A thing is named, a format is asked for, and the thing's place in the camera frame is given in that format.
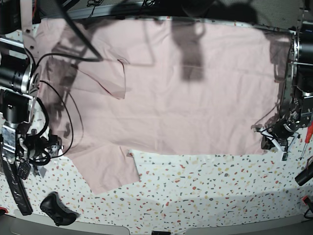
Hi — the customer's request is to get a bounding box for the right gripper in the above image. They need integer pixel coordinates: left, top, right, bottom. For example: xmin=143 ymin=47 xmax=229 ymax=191
xmin=16 ymin=133 xmax=63 ymax=166

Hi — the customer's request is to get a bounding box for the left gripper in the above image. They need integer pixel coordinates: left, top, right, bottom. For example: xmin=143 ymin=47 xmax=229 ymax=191
xmin=261 ymin=118 xmax=300 ymax=157

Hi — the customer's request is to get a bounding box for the pink T-shirt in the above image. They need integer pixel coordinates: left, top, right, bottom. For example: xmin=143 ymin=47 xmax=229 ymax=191
xmin=36 ymin=19 xmax=291 ymax=194

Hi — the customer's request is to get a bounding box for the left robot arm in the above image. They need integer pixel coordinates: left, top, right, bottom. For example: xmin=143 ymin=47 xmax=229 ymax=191
xmin=260 ymin=0 xmax=313 ymax=161

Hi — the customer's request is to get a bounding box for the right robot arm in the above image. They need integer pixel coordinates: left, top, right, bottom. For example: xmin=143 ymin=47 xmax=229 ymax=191
xmin=0 ymin=45 xmax=59 ymax=166

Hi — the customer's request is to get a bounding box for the black cylindrical tool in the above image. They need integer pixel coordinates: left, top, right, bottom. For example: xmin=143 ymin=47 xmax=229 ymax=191
xmin=295 ymin=164 xmax=313 ymax=186

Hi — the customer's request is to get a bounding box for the long black bar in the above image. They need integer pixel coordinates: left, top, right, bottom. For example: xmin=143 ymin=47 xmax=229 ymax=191
xmin=0 ymin=148 xmax=33 ymax=216

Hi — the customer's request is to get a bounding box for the red and black clamp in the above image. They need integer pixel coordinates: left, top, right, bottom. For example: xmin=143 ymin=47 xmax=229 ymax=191
xmin=302 ymin=196 xmax=313 ymax=220

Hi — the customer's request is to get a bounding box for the black game controller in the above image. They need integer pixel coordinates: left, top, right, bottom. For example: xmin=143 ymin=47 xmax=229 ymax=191
xmin=40 ymin=192 xmax=79 ymax=226

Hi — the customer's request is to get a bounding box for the terrazzo pattern tablecloth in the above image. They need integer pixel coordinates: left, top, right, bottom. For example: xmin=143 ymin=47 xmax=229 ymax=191
xmin=0 ymin=15 xmax=313 ymax=233

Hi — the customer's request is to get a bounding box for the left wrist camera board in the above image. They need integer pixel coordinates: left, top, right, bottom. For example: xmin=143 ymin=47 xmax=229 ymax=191
xmin=282 ymin=152 xmax=289 ymax=162

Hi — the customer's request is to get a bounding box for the black cordless phone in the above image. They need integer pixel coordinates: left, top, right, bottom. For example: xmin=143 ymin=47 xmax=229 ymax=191
xmin=17 ymin=162 xmax=31 ymax=180

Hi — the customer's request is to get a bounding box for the red-handled screwdriver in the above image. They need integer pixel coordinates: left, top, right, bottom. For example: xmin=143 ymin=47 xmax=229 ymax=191
xmin=300 ymin=121 xmax=313 ymax=160

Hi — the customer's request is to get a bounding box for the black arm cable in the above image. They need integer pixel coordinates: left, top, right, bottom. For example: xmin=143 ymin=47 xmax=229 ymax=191
xmin=34 ymin=0 xmax=103 ymax=157

